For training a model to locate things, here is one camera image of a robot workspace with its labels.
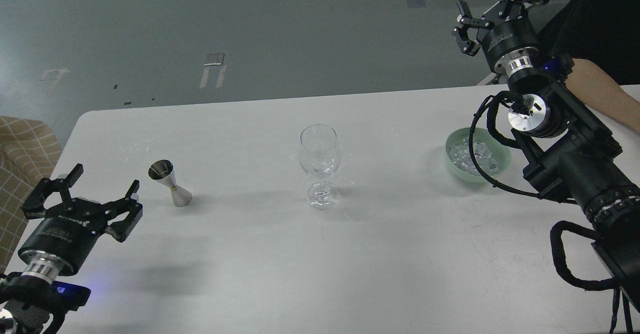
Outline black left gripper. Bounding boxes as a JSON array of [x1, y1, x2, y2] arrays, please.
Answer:
[[18, 163, 143, 277]]

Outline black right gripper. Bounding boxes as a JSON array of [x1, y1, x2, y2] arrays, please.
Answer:
[[451, 0, 549, 74]]

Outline steel cocktail jigger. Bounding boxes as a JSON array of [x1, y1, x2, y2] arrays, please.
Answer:
[[147, 160, 193, 208]]

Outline clear ice cubes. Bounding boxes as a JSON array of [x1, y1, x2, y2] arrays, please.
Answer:
[[448, 134, 502, 177]]

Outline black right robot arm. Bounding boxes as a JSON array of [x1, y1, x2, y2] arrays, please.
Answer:
[[452, 0, 639, 334]]

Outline person forearm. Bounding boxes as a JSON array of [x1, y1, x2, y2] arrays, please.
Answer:
[[566, 58, 640, 133]]

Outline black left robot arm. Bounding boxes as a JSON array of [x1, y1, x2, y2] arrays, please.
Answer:
[[1, 163, 143, 334]]

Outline clear wine glass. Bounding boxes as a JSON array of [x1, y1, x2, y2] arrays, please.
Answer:
[[298, 123, 341, 211]]

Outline grey office chair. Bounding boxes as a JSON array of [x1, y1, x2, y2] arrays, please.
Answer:
[[477, 72, 508, 86]]

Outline beige checkered cushion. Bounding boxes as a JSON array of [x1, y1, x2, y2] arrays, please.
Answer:
[[0, 116, 62, 273]]

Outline person in black shirt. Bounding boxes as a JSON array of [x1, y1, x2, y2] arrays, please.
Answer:
[[538, 0, 640, 85]]

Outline green bowl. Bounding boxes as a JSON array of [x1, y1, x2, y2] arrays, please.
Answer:
[[445, 127, 513, 184]]

